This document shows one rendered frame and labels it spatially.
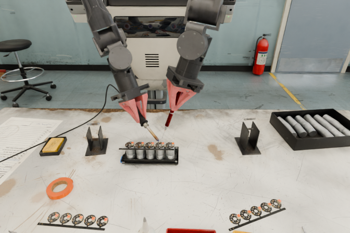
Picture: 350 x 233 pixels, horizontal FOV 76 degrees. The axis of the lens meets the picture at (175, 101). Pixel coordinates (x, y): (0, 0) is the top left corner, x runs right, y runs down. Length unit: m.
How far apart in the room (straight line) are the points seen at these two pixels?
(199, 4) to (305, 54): 3.22
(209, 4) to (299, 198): 0.50
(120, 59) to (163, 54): 0.44
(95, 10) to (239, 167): 0.57
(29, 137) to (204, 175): 0.59
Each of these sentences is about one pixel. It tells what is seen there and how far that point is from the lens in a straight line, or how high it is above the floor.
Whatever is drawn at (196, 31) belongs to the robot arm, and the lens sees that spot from 0.45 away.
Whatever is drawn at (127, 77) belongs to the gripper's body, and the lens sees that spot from 0.64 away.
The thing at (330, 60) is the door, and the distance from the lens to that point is 3.89.
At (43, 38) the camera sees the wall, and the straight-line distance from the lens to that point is 3.72.
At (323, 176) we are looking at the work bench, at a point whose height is 0.75.
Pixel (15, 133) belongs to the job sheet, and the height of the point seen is 0.75.
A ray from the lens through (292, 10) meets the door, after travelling 3.42.
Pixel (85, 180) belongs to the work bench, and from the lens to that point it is 0.67.
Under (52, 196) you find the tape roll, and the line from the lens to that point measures 0.65.
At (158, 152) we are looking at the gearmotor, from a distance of 0.64.
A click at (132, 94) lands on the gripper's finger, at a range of 0.63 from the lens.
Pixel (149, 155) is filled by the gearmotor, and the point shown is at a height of 0.78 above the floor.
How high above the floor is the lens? 1.22
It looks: 29 degrees down
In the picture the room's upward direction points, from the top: straight up
